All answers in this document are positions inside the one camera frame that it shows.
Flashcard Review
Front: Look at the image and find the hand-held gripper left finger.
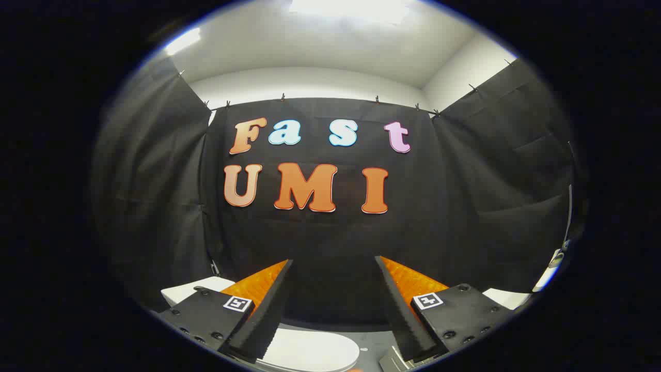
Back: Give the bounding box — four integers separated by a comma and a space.
158, 259, 295, 362

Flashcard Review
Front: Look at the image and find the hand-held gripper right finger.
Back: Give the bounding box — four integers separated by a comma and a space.
374, 255, 516, 363

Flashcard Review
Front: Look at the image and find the white toilet lid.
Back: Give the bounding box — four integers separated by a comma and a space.
257, 328, 360, 372

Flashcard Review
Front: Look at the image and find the white toilet tank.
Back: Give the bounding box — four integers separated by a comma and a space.
161, 276, 236, 307

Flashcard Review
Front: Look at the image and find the black backdrop cloth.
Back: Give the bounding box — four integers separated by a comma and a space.
92, 54, 578, 327

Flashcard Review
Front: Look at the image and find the white ribbed cabinet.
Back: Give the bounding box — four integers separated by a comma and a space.
482, 287, 533, 311

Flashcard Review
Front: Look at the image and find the row of small cloth clips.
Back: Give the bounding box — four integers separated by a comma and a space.
178, 58, 513, 117

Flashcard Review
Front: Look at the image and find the ceiling light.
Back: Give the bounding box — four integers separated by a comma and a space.
288, 0, 415, 24
164, 27, 202, 56

